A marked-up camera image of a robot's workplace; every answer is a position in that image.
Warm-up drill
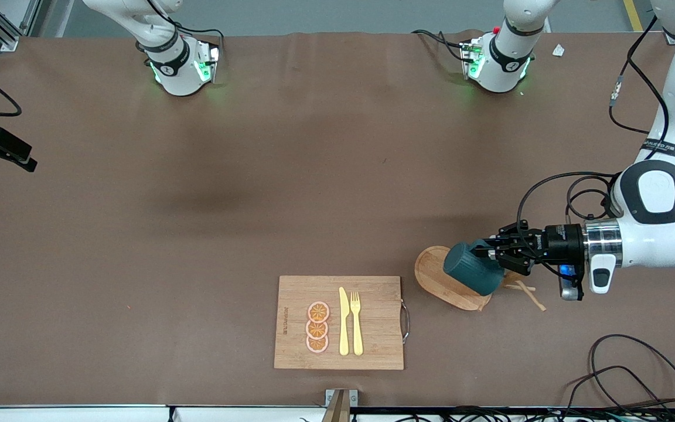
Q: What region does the dark teal cup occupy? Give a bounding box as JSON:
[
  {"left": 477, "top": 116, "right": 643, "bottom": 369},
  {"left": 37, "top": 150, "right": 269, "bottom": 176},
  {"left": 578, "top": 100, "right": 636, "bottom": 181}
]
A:
[{"left": 443, "top": 239, "right": 505, "bottom": 295}]

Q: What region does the wooden cup rack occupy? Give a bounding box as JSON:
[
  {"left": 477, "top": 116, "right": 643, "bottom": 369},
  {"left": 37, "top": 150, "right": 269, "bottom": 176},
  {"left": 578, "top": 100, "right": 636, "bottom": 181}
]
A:
[{"left": 414, "top": 246, "right": 547, "bottom": 312}]

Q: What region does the bamboo cutting board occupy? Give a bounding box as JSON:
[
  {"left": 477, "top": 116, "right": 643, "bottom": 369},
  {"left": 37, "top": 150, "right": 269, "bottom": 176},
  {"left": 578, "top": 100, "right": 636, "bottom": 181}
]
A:
[{"left": 274, "top": 275, "right": 404, "bottom": 370}]

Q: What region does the yellow plastic fork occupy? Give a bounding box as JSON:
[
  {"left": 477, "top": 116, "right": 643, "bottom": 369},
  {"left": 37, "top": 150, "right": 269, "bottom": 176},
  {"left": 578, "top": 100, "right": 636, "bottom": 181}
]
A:
[{"left": 350, "top": 291, "right": 364, "bottom": 356}]

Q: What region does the yellow plastic knife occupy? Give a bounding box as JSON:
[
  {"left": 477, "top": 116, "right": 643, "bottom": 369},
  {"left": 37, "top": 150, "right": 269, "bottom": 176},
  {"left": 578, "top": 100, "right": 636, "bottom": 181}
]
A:
[{"left": 339, "top": 287, "right": 350, "bottom": 356}]

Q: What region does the brown table mat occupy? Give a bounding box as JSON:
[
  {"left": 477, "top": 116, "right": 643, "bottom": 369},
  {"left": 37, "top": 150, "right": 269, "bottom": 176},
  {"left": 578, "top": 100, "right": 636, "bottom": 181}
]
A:
[{"left": 0, "top": 29, "right": 675, "bottom": 408}]

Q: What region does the black looped cable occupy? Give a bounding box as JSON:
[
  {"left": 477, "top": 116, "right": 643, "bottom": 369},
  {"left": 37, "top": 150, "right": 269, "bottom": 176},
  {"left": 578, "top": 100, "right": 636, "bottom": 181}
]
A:
[
  {"left": 566, "top": 366, "right": 663, "bottom": 411},
  {"left": 588, "top": 334, "right": 675, "bottom": 411}
]

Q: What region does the aluminium frame profile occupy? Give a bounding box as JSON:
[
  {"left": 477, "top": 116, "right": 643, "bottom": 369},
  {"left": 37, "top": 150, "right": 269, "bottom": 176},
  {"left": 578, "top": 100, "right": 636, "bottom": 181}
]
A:
[{"left": 0, "top": 0, "right": 51, "bottom": 52}]

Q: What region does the black cable bundle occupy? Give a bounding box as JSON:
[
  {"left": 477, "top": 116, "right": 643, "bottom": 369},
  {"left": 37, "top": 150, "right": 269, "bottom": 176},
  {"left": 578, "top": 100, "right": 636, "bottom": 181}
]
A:
[{"left": 349, "top": 404, "right": 675, "bottom": 422}]

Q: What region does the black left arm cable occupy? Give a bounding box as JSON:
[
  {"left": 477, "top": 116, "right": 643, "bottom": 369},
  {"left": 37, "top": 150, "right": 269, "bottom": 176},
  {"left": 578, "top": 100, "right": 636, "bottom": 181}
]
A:
[{"left": 516, "top": 15, "right": 666, "bottom": 235}]

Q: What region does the grey metal bracket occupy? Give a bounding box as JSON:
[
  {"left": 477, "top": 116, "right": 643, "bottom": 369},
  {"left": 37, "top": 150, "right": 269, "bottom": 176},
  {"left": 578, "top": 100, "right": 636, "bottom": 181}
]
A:
[{"left": 323, "top": 389, "right": 359, "bottom": 422}]

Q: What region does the white table rail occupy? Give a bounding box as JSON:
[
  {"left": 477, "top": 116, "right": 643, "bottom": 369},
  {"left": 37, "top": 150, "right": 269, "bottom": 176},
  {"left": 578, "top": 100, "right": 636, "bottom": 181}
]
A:
[{"left": 0, "top": 404, "right": 326, "bottom": 422}]

